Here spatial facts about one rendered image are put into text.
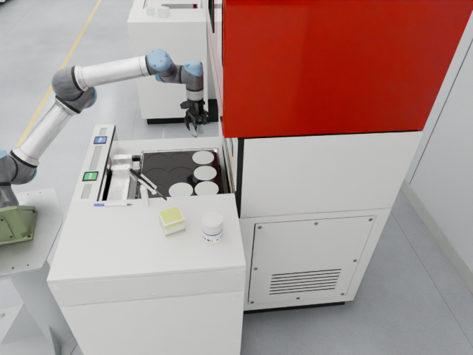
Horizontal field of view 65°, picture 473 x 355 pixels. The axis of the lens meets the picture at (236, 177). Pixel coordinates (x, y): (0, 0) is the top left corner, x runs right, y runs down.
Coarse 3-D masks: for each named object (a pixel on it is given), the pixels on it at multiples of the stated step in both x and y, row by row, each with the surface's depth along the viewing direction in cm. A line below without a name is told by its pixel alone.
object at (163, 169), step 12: (144, 156) 174; (156, 156) 174; (168, 156) 175; (180, 156) 175; (192, 156) 175; (216, 156) 176; (144, 168) 167; (156, 168) 168; (168, 168) 168; (180, 168) 168; (192, 168) 168; (216, 168) 169; (156, 180) 162; (168, 180) 162; (180, 180) 162; (192, 180) 162; (204, 180) 162; (216, 180) 162; (168, 192) 156; (192, 192) 156
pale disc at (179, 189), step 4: (176, 184) 160; (180, 184) 160; (184, 184) 160; (188, 184) 160; (172, 188) 158; (176, 188) 158; (180, 188) 158; (184, 188) 158; (188, 188) 158; (192, 188) 158; (172, 192) 156; (176, 192) 156; (180, 192) 156; (184, 192) 156; (188, 192) 156; (172, 196) 154; (176, 196) 154; (180, 196) 154; (184, 196) 154
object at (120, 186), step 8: (112, 176) 166; (120, 176) 166; (128, 176) 166; (112, 184) 162; (120, 184) 162; (128, 184) 162; (112, 192) 158; (120, 192) 158; (128, 192) 160; (112, 200) 154
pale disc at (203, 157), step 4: (196, 152) 178; (200, 152) 178; (204, 152) 178; (208, 152) 178; (196, 156) 175; (200, 156) 175; (204, 156) 175; (208, 156) 175; (212, 156) 176; (196, 160) 173; (200, 160) 173; (204, 160) 173; (208, 160) 173; (212, 160) 174
